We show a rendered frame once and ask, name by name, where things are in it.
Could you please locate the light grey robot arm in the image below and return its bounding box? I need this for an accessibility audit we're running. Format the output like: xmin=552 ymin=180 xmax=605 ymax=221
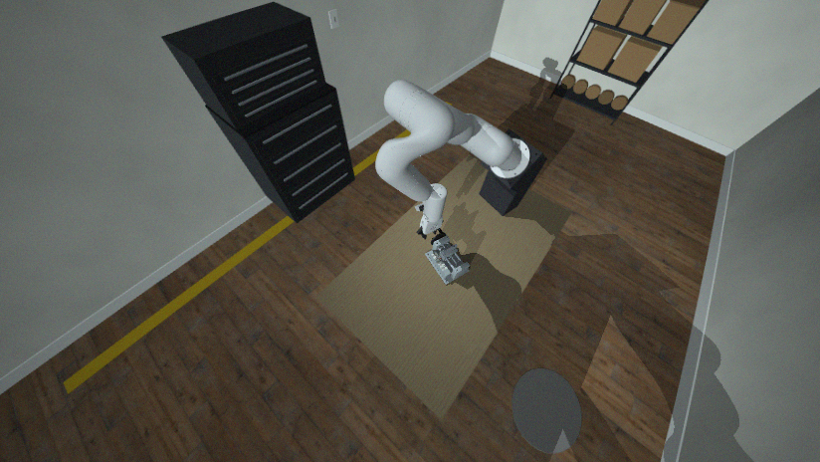
xmin=375 ymin=80 xmax=530 ymax=222

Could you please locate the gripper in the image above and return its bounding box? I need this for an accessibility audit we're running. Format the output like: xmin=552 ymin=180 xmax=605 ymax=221
xmin=417 ymin=214 xmax=444 ymax=239

